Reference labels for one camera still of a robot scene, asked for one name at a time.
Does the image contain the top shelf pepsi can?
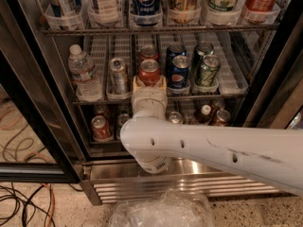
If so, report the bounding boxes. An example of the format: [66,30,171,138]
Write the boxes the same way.
[133,0,160,26]

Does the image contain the orange floor cable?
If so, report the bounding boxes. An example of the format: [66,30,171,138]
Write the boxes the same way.
[41,183,57,227]

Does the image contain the red coke can rear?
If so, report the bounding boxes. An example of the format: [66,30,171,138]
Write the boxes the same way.
[139,44,159,62]

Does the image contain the red coke can front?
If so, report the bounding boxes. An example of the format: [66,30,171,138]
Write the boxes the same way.
[138,60,160,86]

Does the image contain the black floor cables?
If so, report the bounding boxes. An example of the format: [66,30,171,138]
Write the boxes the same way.
[0,183,84,227]

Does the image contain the red coke can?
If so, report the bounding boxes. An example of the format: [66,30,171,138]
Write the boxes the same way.
[139,44,159,62]
[138,60,160,86]

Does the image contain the bottom shelf silver green can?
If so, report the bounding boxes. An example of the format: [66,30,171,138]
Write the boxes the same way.
[169,112,183,124]

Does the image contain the green soda can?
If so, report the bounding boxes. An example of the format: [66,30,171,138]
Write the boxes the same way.
[195,54,221,87]
[191,41,214,69]

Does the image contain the blue pepsi can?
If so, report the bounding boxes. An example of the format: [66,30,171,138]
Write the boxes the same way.
[169,55,190,89]
[165,42,187,77]

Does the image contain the bottom shelf brown bottle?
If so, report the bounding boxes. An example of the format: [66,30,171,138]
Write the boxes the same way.
[194,105,211,125]

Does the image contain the top shelf white bottle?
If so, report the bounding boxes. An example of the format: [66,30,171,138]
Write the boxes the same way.
[88,0,119,27]

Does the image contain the blue pepsi can rear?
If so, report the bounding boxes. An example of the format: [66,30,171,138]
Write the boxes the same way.
[165,42,187,77]

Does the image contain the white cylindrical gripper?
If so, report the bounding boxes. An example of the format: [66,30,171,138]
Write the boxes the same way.
[132,75,168,118]

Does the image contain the green soda can front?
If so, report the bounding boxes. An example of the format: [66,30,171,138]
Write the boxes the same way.
[195,54,221,87]

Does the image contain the right glass fridge door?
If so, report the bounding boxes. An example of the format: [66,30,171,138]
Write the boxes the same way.
[236,14,303,129]

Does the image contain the empty clear shelf tray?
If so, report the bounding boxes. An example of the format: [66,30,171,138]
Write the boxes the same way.
[202,32,248,96]

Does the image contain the glass fridge door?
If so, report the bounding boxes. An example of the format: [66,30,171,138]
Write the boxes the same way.
[236,14,303,129]
[0,0,87,183]

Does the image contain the green soda can rear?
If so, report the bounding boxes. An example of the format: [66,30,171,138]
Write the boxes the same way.
[191,41,214,69]

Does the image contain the top shelf brown can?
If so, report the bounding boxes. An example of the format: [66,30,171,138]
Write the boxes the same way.
[169,0,198,24]

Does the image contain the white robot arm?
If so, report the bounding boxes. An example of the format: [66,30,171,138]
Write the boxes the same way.
[120,84,303,196]

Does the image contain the bottom shelf red can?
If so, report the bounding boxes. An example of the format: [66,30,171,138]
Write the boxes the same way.
[91,115,112,140]

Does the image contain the clear water bottle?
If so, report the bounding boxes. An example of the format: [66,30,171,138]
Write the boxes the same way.
[68,44,102,102]

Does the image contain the clear plastic bag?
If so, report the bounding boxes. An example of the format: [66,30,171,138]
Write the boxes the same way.
[108,188,215,227]

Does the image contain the left glass fridge door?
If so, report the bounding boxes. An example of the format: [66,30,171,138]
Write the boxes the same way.
[0,0,87,183]

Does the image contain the bottom shelf bronze can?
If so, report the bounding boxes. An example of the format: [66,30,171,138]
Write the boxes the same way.
[210,110,231,127]

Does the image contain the silver soda can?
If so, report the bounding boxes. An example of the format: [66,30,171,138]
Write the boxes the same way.
[109,58,129,95]

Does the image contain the blue pepsi can front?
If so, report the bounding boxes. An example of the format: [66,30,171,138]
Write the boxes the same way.
[169,55,190,89]

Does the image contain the steel fridge bottom grille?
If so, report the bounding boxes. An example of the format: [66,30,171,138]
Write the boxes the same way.
[80,159,278,205]

